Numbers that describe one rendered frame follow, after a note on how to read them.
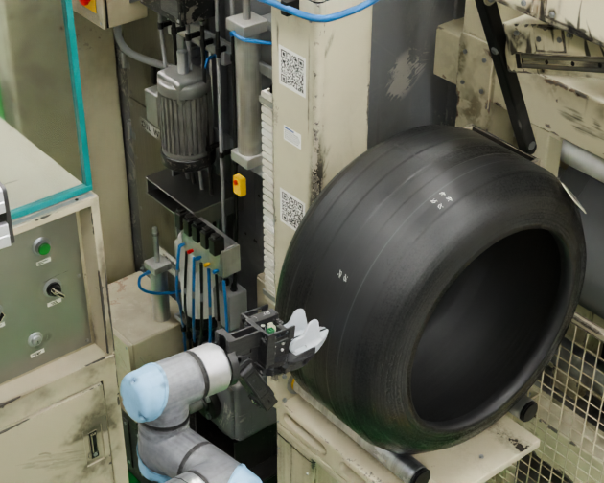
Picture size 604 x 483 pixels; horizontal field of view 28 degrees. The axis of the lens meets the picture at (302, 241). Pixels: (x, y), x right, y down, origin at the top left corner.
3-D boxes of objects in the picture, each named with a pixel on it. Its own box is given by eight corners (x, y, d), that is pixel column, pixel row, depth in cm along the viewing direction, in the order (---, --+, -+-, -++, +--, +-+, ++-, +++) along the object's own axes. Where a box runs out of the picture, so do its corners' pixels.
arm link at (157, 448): (175, 506, 175) (177, 447, 170) (125, 468, 182) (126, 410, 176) (214, 481, 180) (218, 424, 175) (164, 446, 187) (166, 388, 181)
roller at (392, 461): (293, 392, 235) (286, 380, 231) (310, 376, 236) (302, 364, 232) (416, 495, 212) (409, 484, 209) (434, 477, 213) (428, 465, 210)
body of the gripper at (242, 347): (300, 325, 182) (236, 350, 175) (295, 371, 186) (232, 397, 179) (269, 301, 187) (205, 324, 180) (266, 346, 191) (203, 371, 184)
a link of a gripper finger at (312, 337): (341, 314, 188) (296, 333, 183) (337, 345, 191) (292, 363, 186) (329, 305, 190) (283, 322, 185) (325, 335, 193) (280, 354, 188)
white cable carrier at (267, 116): (264, 298, 246) (260, 89, 220) (283, 288, 249) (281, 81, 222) (277, 308, 244) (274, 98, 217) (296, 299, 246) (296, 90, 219)
